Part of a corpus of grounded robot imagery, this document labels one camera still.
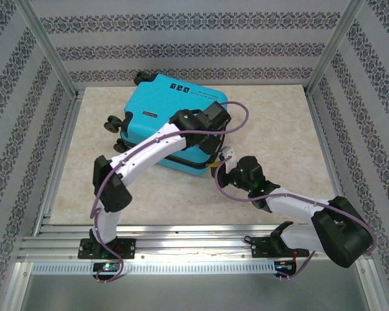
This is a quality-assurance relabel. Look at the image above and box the turquoise hard-shell suitcase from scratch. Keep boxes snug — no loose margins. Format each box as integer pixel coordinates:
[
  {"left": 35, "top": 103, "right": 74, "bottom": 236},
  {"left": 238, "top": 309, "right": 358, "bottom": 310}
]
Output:
[{"left": 103, "top": 73, "right": 230, "bottom": 178}]

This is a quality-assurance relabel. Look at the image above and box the grey metal shelf panel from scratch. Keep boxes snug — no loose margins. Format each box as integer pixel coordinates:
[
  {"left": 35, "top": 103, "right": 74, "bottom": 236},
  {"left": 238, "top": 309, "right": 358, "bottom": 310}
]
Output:
[{"left": 19, "top": 273, "right": 370, "bottom": 311}]

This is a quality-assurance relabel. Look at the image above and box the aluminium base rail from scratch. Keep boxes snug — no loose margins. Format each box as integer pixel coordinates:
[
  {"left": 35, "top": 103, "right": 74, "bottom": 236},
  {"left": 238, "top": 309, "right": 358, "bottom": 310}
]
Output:
[{"left": 18, "top": 223, "right": 372, "bottom": 262}]

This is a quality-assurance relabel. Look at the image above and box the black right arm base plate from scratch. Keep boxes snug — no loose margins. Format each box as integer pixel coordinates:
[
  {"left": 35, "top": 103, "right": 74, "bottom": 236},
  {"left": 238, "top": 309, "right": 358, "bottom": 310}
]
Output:
[{"left": 251, "top": 236, "right": 309, "bottom": 259}]

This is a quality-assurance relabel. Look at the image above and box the aluminium side rail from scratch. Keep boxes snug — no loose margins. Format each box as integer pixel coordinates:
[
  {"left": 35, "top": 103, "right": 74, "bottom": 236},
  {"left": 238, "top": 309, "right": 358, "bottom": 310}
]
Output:
[
  {"left": 306, "top": 90, "right": 356, "bottom": 233},
  {"left": 34, "top": 90, "right": 85, "bottom": 227}
]

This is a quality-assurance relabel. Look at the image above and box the slotted metal cable duct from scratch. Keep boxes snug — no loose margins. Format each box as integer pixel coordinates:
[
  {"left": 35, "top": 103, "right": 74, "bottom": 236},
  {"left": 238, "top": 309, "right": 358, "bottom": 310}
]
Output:
[{"left": 30, "top": 261, "right": 278, "bottom": 275}]

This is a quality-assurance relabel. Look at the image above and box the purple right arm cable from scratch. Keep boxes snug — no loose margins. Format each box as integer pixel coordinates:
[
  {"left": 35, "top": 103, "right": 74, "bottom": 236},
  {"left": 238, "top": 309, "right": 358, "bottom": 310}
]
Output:
[{"left": 215, "top": 154, "right": 378, "bottom": 281}]

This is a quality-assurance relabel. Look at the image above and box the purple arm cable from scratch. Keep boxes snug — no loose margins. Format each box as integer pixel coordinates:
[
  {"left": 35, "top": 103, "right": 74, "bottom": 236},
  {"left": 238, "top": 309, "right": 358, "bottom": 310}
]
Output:
[
  {"left": 89, "top": 100, "right": 250, "bottom": 284},
  {"left": 215, "top": 154, "right": 378, "bottom": 281}
]

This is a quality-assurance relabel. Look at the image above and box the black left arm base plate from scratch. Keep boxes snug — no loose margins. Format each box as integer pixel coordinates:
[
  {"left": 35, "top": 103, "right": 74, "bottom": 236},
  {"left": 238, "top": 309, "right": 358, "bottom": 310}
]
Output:
[{"left": 77, "top": 238, "right": 137, "bottom": 260}]

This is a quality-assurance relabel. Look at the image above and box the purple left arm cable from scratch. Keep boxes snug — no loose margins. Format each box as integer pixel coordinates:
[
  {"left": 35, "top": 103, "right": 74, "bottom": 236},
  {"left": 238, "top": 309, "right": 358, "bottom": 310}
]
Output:
[{"left": 89, "top": 100, "right": 250, "bottom": 284}]

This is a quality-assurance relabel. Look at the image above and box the aluminium frame post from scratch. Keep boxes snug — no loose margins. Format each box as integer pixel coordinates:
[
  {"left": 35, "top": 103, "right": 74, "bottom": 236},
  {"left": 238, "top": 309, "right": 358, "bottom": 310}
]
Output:
[
  {"left": 304, "top": 0, "right": 367, "bottom": 95},
  {"left": 355, "top": 259, "right": 388, "bottom": 311},
  {"left": 1, "top": 260, "right": 32, "bottom": 311},
  {"left": 18, "top": 0, "right": 80, "bottom": 100}
]

